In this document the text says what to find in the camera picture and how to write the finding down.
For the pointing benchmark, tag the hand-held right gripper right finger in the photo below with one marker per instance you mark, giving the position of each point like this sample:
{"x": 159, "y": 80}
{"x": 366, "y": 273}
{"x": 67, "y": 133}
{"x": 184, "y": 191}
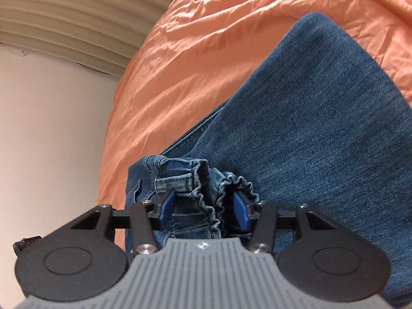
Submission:
{"x": 239, "y": 210}

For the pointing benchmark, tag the blue denim pants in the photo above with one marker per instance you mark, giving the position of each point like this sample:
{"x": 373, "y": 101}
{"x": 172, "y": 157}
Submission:
{"x": 322, "y": 128}

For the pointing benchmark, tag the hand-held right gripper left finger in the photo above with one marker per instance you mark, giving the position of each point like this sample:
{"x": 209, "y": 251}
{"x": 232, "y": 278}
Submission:
{"x": 167, "y": 209}

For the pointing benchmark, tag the orange bed sheet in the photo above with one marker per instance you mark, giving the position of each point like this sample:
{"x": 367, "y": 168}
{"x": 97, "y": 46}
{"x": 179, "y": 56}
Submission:
{"x": 209, "y": 54}

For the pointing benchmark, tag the wide beige curtain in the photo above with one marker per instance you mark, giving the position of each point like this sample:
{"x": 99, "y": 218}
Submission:
{"x": 70, "y": 16}

